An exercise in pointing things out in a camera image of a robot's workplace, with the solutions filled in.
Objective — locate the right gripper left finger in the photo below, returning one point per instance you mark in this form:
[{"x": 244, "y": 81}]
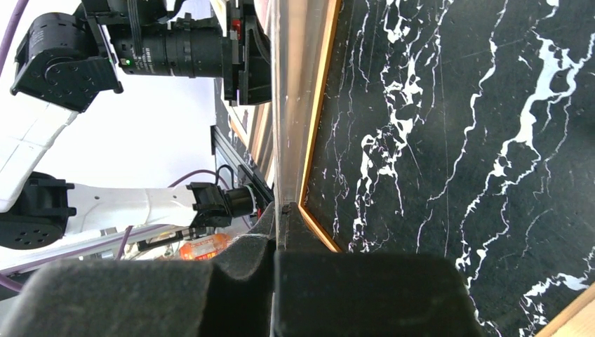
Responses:
[{"x": 228, "y": 295}]

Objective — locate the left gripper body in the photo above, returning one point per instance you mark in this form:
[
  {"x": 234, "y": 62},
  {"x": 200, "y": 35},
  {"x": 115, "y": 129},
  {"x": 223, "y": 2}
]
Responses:
[{"x": 154, "y": 41}]

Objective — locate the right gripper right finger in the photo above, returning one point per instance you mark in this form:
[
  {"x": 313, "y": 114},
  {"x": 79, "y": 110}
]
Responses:
[{"x": 321, "y": 293}]

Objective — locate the wooden picture frame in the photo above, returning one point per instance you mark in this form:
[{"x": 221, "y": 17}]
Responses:
[{"x": 321, "y": 121}]

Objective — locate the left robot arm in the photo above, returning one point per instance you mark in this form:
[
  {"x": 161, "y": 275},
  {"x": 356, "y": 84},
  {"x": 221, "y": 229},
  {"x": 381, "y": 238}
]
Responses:
[{"x": 99, "y": 106}]

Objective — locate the brown backing board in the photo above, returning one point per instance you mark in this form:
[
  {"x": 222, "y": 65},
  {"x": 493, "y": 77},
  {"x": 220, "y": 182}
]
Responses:
[{"x": 577, "y": 319}]

